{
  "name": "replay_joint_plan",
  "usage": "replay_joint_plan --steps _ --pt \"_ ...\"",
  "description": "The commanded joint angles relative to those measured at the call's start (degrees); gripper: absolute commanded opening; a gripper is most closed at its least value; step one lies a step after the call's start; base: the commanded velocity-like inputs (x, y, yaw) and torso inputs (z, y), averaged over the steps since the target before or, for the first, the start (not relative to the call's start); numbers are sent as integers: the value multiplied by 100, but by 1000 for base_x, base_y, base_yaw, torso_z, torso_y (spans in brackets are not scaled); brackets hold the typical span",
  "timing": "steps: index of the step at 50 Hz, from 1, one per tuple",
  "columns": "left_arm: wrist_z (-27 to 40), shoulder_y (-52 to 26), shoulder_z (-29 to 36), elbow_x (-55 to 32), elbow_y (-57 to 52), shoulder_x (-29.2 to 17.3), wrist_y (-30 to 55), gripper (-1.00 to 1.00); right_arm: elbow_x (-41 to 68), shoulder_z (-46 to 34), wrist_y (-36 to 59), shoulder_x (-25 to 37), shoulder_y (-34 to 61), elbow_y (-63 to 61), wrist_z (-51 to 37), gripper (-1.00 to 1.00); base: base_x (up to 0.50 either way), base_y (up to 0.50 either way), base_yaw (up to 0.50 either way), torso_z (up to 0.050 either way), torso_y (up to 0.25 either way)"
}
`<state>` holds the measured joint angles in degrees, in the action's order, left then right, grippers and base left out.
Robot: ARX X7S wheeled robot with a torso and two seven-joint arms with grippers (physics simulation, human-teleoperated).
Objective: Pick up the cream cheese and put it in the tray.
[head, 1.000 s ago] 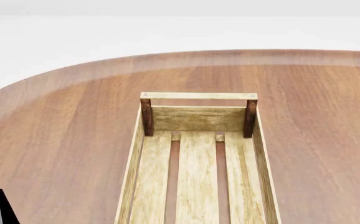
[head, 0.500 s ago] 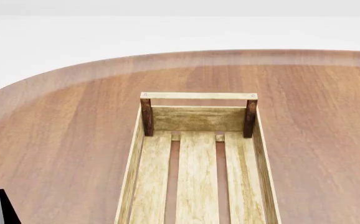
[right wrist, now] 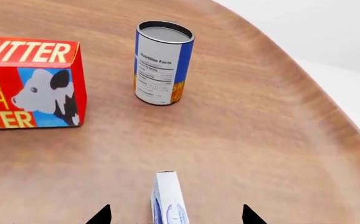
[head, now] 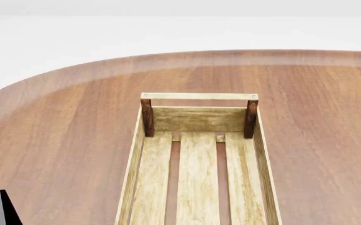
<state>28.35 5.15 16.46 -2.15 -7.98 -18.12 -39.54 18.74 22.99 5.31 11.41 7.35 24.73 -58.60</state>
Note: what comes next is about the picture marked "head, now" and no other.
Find light wooden slatted crate tray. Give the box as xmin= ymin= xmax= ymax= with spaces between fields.
xmin=114 ymin=92 xmax=284 ymax=225

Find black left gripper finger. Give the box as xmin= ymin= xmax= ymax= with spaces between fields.
xmin=0 ymin=189 xmax=24 ymax=225

